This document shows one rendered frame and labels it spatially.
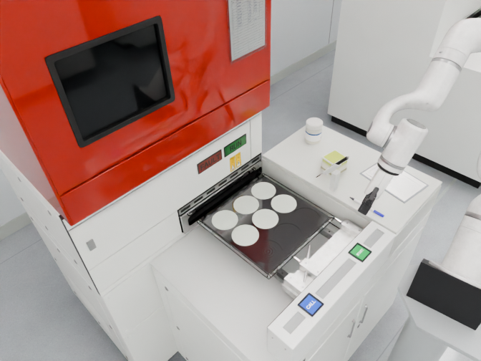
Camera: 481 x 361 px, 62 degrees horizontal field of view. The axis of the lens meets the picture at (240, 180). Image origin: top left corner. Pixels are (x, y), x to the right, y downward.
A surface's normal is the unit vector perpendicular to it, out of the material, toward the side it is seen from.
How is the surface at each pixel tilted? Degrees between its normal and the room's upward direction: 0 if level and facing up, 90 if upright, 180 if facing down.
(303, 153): 0
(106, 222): 90
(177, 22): 90
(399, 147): 70
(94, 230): 90
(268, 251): 0
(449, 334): 0
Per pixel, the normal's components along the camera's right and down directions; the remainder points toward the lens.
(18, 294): -0.04, -0.73
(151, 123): 0.71, 0.46
